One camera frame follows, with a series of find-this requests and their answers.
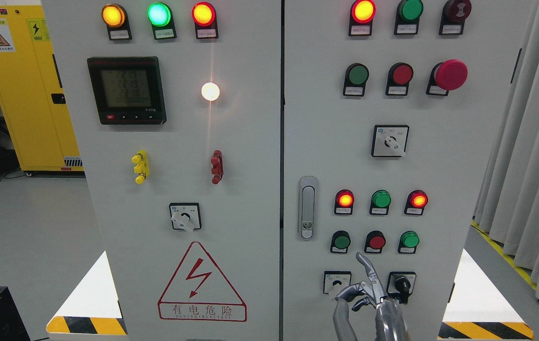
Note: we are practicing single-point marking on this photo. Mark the silver robotic hand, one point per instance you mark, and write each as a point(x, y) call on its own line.
point(389, 320)

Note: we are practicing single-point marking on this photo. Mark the red push button lower middle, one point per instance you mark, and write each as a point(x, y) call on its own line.
point(375, 241)

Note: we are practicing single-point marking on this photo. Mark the red push button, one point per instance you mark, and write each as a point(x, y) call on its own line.
point(375, 241)
point(401, 74)

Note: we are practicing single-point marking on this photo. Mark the green push button lower right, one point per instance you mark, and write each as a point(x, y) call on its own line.
point(409, 239)

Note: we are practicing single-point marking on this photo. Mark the green push button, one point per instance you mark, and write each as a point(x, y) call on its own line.
point(357, 74)
point(340, 242)
point(409, 239)

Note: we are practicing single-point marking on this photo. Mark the green push button lower left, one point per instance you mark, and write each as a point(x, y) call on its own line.
point(340, 242)

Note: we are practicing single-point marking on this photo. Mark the red push button upper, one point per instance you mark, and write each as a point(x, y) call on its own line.
point(401, 74)

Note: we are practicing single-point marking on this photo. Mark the green push button upper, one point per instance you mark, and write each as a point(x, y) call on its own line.
point(357, 74)

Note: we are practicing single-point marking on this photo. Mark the red emergency stop mushroom button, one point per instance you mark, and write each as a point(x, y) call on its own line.
point(450, 75)

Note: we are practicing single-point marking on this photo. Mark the green indicator light lower middle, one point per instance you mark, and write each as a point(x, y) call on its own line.
point(380, 199)

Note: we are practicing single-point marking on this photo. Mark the green indicator light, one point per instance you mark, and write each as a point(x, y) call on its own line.
point(380, 199)
point(410, 10)
point(159, 14)

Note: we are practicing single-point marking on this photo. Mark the red indicator light lower right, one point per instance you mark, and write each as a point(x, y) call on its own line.
point(418, 199)

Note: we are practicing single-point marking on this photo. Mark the red indicator light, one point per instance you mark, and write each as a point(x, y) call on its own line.
point(344, 199)
point(418, 199)
point(204, 14)
point(363, 11)

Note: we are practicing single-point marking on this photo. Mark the red indicator light lower left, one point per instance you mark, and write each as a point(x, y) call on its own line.
point(344, 199)

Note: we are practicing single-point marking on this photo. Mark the grey curtain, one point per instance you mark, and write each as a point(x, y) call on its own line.
point(529, 156)

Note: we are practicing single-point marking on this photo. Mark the red electrical hazard warning sign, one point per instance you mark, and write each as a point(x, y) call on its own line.
point(199, 290)

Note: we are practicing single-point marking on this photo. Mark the grey electrical control cabinet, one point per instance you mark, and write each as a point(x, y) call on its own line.
point(285, 112)

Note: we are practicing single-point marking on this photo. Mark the red terminal connector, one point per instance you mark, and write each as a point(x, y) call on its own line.
point(217, 169)

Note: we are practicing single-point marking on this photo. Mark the yellow terminal connector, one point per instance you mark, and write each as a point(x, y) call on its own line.
point(140, 159)

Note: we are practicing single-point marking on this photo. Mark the white indicator light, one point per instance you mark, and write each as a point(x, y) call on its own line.
point(210, 91)

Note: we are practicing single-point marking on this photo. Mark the green indicator light top right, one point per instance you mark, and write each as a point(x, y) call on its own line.
point(410, 10)

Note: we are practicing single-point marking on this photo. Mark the red indicator light top right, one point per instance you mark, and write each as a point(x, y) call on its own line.
point(363, 11)

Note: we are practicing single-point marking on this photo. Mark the black digital power meter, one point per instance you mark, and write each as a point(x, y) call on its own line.
point(127, 90)

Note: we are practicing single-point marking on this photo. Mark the red indicator light top left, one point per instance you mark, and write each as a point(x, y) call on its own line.
point(204, 14)

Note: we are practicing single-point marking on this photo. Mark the green indicator light top left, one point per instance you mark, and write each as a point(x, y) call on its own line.
point(159, 14)

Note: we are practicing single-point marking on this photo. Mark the amber indicator light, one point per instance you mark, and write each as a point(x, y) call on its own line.
point(113, 15)

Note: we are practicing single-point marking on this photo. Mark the yellow safety cabinet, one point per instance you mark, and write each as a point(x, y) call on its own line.
point(31, 94)

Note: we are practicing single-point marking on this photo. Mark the black key selector switch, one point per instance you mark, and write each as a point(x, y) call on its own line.
point(401, 285)

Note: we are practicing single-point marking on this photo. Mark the lower white rotary selector switch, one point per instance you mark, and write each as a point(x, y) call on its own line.
point(334, 281)

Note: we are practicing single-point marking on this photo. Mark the silver cabinet door handle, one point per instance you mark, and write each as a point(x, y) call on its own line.
point(306, 206)

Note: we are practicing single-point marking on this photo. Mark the upper right rotary selector switch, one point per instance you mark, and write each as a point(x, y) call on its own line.
point(389, 140)

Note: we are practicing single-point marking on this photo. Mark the left panel rotary selector switch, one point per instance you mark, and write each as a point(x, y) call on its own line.
point(185, 216)

